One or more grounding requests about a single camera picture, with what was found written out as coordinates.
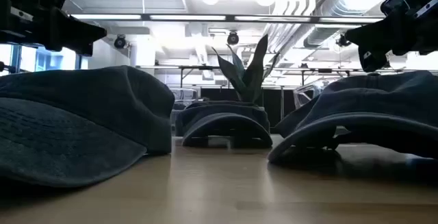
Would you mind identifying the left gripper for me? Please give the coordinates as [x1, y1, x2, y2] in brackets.
[0, 0, 107, 57]

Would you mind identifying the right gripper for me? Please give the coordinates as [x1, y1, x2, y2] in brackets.
[344, 0, 438, 73]

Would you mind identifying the navy blue baseball cap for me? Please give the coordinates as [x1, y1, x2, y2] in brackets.
[175, 100, 274, 149]
[268, 70, 438, 165]
[0, 65, 176, 188]

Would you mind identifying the large office window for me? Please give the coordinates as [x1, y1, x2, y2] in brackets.
[0, 44, 89, 77]

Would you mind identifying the long linear ceiling light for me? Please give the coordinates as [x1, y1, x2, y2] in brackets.
[70, 13, 386, 25]

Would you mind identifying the black room partition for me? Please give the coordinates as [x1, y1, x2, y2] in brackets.
[200, 86, 298, 129]

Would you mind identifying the snake plant in white pot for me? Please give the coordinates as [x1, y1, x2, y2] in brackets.
[211, 34, 281, 105]

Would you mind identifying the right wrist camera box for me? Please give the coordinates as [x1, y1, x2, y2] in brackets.
[380, 0, 411, 16]

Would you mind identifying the silver ventilation duct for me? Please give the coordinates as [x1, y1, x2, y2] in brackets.
[302, 0, 384, 49]

